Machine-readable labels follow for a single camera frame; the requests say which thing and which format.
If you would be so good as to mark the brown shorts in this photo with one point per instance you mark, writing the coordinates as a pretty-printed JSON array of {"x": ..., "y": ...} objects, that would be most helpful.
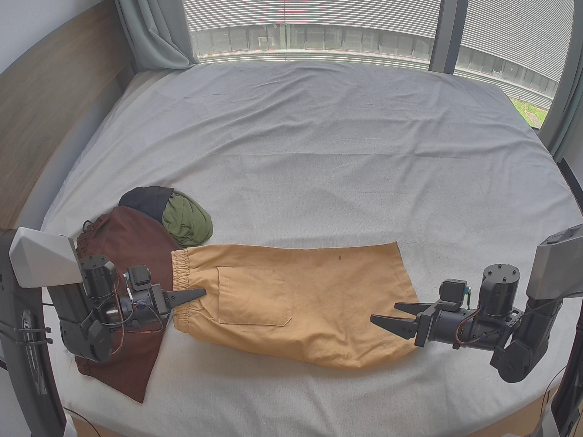
[{"x": 132, "y": 253}]

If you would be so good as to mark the tan shorts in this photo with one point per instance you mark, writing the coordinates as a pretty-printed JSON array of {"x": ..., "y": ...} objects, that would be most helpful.
[{"x": 319, "y": 303}]

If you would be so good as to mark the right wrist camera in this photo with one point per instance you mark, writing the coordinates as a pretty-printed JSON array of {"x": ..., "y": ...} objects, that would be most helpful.
[{"x": 453, "y": 292}]

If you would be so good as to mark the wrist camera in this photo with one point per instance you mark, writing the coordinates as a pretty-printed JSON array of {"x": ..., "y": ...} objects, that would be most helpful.
[
  {"x": 138, "y": 276},
  {"x": 453, "y": 292}
]

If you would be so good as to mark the bed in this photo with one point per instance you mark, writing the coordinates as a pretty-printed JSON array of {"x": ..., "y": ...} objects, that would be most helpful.
[{"x": 319, "y": 162}]

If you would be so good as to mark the green garment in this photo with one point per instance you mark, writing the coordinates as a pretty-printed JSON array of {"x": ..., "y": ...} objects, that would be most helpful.
[{"x": 189, "y": 221}]

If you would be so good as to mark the grey-green curtain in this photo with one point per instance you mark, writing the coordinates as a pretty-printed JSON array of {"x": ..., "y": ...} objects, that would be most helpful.
[{"x": 150, "y": 25}]

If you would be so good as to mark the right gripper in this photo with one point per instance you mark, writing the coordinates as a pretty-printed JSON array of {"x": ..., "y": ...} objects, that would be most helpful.
[{"x": 446, "y": 328}]

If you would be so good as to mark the window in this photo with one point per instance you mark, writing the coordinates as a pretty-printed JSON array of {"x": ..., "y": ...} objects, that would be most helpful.
[{"x": 319, "y": 12}]

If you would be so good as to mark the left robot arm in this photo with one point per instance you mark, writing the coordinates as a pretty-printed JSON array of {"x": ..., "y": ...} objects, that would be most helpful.
[{"x": 41, "y": 262}]

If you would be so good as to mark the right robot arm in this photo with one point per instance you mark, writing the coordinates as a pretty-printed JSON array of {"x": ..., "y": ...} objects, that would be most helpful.
[{"x": 555, "y": 266}]

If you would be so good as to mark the black garment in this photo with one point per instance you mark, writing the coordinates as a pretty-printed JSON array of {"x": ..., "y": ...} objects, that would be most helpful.
[{"x": 143, "y": 203}]

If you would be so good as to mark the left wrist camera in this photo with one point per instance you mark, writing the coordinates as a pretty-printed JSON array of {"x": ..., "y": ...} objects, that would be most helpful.
[{"x": 138, "y": 276}]

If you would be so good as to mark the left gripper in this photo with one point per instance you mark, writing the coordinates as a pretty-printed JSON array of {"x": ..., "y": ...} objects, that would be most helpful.
[{"x": 145, "y": 307}]

